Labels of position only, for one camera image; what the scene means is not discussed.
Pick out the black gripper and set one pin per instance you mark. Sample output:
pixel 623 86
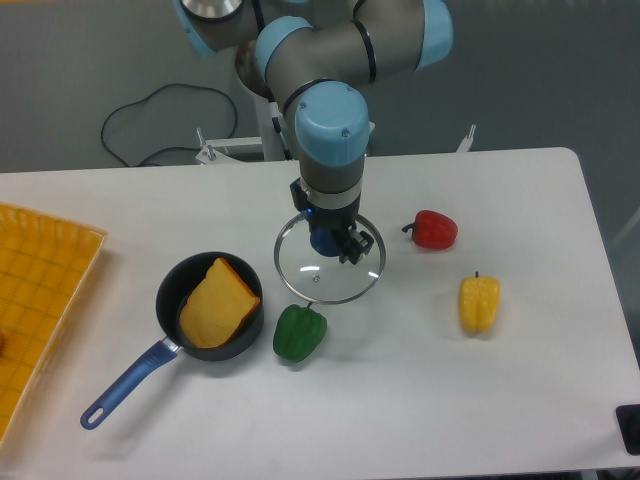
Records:
pixel 335 215

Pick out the glass pot lid blue knob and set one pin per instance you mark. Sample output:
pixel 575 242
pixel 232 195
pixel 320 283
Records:
pixel 317 278

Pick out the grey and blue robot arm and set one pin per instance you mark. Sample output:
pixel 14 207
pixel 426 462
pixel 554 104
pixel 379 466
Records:
pixel 314 75

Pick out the red bell pepper toy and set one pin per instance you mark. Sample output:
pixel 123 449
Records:
pixel 432 230

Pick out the green bell pepper toy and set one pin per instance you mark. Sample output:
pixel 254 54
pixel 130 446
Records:
pixel 299 331

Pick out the yellow bell pepper toy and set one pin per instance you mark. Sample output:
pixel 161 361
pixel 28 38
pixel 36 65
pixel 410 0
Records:
pixel 478 303

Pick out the yellow toast slice toy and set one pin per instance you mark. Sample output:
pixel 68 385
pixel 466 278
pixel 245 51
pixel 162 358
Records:
pixel 219 305

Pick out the yellow plastic basket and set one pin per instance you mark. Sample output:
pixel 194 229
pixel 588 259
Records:
pixel 45 261

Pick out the black device at table edge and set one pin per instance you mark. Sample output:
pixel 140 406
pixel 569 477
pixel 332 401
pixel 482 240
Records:
pixel 628 417

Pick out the black saucepan blue handle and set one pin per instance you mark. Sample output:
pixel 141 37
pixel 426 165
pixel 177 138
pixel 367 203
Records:
pixel 171 298

